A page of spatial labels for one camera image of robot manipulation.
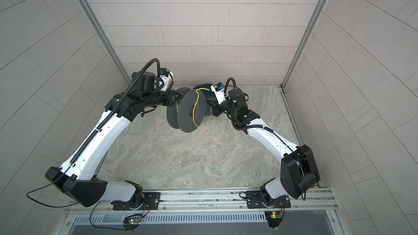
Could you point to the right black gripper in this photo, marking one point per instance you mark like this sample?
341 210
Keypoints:
216 106

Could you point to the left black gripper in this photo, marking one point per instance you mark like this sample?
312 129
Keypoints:
170 99

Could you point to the dark grey cable spool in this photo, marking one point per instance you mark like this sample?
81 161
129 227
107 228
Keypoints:
187 115

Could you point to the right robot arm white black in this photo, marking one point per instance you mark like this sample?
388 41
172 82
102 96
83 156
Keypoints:
298 168

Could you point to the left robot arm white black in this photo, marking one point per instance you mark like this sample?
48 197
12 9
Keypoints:
150 87

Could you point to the teal oval tray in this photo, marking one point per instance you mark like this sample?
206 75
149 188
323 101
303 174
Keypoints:
204 93

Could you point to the right circuit board with LED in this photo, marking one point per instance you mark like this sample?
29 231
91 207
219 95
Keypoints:
274 218

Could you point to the circuit board with led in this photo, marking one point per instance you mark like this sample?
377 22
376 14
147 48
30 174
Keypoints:
274 218
134 219

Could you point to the left circuit board with LED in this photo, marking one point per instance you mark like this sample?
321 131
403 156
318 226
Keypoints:
134 219

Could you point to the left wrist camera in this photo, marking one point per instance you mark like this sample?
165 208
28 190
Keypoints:
165 81

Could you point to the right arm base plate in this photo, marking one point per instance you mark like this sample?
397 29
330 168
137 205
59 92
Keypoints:
260 200

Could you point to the aluminium mounting rail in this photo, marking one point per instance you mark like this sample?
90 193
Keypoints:
216 200

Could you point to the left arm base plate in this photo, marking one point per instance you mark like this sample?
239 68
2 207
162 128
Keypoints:
153 200

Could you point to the perforated cable duct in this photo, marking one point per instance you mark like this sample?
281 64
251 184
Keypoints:
174 218

